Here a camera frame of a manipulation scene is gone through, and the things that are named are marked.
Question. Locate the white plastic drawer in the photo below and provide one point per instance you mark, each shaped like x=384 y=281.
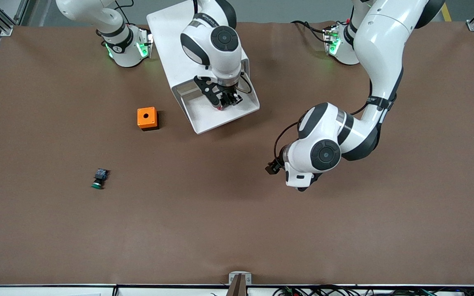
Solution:
x=200 y=112

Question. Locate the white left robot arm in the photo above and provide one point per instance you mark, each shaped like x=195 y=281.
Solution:
x=385 y=41

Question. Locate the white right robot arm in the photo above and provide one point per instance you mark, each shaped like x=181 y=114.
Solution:
x=220 y=53

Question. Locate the white drawer cabinet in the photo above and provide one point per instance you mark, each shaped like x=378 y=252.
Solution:
x=167 y=41

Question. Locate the green mushroom push button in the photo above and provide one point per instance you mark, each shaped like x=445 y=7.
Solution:
x=99 y=177

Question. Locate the orange button enclosure box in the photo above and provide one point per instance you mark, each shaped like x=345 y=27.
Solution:
x=146 y=117

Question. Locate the grey metal bracket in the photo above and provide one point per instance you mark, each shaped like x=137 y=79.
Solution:
x=240 y=283

